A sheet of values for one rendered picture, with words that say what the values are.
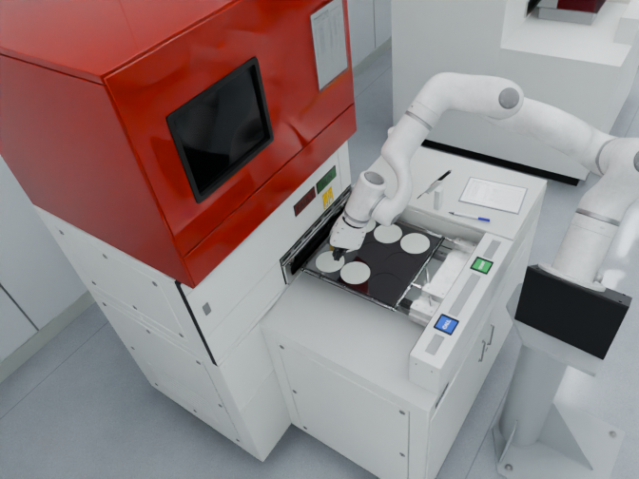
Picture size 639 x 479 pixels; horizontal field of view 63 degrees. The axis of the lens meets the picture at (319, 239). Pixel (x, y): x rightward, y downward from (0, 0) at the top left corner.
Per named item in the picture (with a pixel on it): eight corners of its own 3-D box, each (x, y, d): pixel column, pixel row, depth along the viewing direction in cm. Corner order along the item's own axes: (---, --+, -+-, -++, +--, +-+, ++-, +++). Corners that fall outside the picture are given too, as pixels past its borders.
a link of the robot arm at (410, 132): (454, 144, 148) (392, 230, 154) (409, 115, 152) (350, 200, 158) (451, 138, 139) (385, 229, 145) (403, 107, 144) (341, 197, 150)
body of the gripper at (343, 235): (340, 222, 153) (329, 248, 160) (373, 228, 156) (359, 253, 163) (338, 205, 158) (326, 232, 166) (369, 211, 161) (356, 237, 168)
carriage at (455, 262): (408, 319, 164) (408, 314, 162) (456, 247, 184) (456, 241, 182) (432, 330, 160) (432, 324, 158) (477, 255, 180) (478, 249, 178)
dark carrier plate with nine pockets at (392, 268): (304, 268, 179) (304, 266, 179) (356, 209, 198) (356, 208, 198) (392, 306, 163) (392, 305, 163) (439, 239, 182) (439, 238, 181)
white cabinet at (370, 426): (293, 432, 231) (258, 323, 174) (396, 287, 284) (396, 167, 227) (424, 515, 201) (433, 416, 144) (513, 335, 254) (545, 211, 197)
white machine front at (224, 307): (212, 363, 164) (174, 281, 137) (348, 211, 209) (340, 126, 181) (220, 368, 163) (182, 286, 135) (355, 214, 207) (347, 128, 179)
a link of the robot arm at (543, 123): (641, 189, 141) (612, 184, 157) (665, 148, 139) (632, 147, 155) (474, 113, 141) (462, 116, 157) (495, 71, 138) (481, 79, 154)
